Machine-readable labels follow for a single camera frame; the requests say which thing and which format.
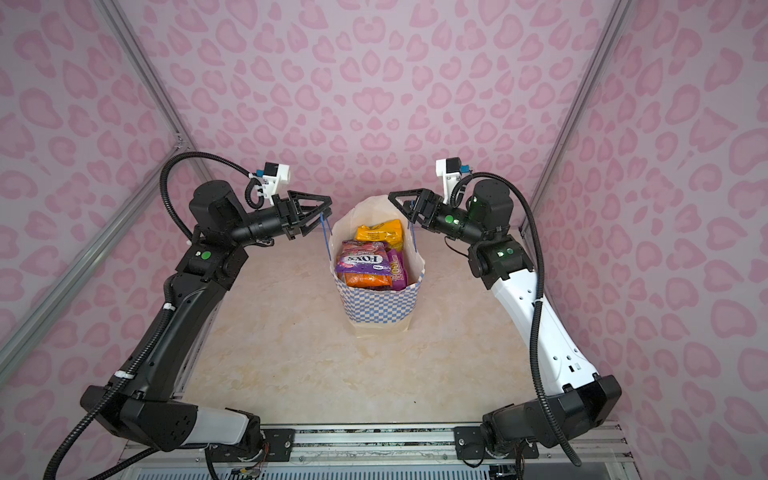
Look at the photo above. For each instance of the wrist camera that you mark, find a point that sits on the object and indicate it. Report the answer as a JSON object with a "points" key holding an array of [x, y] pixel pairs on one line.
{"points": [[450, 172], [264, 184]]}

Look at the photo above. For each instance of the blue checkered paper bag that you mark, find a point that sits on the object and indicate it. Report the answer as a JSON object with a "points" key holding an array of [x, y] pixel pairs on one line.
{"points": [[377, 312]]}

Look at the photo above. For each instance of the small orange snack packet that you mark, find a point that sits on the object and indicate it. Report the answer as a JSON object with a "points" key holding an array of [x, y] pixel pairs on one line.
{"points": [[367, 281]]}

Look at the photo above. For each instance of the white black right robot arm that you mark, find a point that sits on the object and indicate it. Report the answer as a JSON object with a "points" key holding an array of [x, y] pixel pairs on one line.
{"points": [[492, 217]]}

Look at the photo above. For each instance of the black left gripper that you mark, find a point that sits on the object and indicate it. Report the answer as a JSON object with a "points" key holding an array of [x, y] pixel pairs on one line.
{"points": [[289, 215]]}

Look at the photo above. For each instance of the purple Fox's candy bag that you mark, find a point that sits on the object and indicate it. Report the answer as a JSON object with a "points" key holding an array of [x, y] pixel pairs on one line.
{"points": [[366, 258]]}

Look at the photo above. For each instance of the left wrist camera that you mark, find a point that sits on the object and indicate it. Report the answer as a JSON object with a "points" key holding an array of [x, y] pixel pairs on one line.
{"points": [[264, 184]]}

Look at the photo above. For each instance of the yellow orange candy bag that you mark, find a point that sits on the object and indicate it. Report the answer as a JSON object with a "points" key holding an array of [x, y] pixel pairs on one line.
{"points": [[390, 232]]}

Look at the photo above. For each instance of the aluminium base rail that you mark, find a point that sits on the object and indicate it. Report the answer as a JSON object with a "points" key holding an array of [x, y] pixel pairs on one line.
{"points": [[397, 451]]}

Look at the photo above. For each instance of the purple grape candy bag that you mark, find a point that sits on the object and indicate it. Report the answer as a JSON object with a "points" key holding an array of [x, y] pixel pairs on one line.
{"points": [[399, 275]]}

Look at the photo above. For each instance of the diagonal aluminium frame bar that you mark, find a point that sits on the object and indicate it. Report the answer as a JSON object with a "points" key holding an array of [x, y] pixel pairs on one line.
{"points": [[59, 222]]}

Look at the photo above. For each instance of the right aluminium corner post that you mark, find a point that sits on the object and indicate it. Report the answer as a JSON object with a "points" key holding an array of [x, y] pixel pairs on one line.
{"points": [[619, 16]]}

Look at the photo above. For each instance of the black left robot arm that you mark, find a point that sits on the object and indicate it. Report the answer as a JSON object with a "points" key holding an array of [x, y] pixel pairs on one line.
{"points": [[138, 403]]}

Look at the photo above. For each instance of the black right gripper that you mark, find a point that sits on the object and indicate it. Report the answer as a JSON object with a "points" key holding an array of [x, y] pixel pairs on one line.
{"points": [[431, 207]]}

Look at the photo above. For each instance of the aluminium corner frame post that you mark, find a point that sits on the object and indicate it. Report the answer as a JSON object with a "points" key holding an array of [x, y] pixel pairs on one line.
{"points": [[126, 36]]}

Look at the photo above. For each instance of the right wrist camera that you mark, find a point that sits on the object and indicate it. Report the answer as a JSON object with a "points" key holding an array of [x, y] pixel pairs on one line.
{"points": [[450, 172]]}

